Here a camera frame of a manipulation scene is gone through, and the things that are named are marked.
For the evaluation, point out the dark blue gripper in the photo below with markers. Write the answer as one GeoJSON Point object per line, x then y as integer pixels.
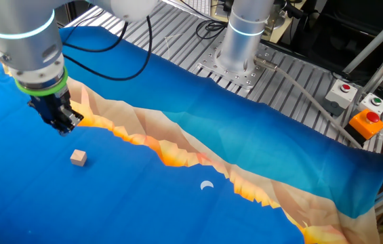
{"type": "Point", "coordinates": [50, 105]}

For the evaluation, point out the small wooden block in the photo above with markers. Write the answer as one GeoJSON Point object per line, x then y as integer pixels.
{"type": "Point", "coordinates": [78, 158]}

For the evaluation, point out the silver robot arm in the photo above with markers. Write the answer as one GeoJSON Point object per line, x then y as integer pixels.
{"type": "Point", "coordinates": [21, 40]}

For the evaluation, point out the white keyboard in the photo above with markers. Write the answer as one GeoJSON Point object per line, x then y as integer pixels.
{"type": "Point", "coordinates": [199, 6]}

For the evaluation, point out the blue mountain print cloth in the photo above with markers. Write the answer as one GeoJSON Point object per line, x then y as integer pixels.
{"type": "Point", "coordinates": [245, 135]}

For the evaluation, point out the grey box red button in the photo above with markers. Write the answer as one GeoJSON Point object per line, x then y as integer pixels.
{"type": "Point", "coordinates": [340, 96]}

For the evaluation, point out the orange emergency stop box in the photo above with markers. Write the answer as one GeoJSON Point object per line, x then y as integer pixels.
{"type": "Point", "coordinates": [367, 125]}

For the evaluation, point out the white box green button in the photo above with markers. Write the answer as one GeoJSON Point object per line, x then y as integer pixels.
{"type": "Point", "coordinates": [374, 103]}

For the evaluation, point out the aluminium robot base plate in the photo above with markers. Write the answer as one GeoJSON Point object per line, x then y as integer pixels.
{"type": "Point", "coordinates": [238, 76]}

